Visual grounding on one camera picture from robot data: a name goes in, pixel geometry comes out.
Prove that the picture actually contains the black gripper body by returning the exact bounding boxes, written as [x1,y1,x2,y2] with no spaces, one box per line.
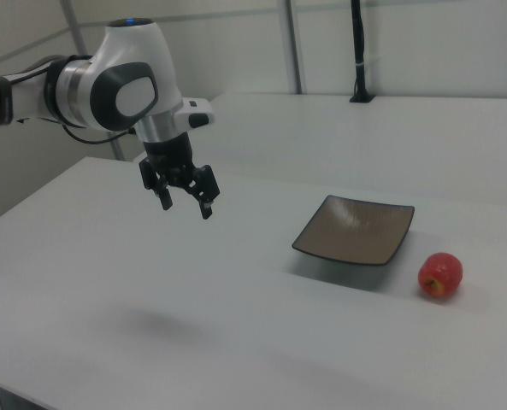
[143,131,195,188]

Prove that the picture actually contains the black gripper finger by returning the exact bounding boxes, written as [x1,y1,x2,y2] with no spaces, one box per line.
[182,164,221,221]
[138,155,174,212]

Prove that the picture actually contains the red apple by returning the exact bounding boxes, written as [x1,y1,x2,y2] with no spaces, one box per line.
[417,251,464,297]

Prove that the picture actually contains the square brown ceramic plate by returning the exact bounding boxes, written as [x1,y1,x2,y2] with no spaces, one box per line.
[291,194,416,267]

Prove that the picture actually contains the black pole with base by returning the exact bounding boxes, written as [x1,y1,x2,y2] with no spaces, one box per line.
[348,0,376,104]

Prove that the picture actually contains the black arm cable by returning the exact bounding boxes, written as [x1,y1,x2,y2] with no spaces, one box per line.
[0,54,139,145]

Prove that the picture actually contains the black strap on arm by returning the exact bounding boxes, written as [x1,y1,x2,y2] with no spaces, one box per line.
[0,75,15,128]

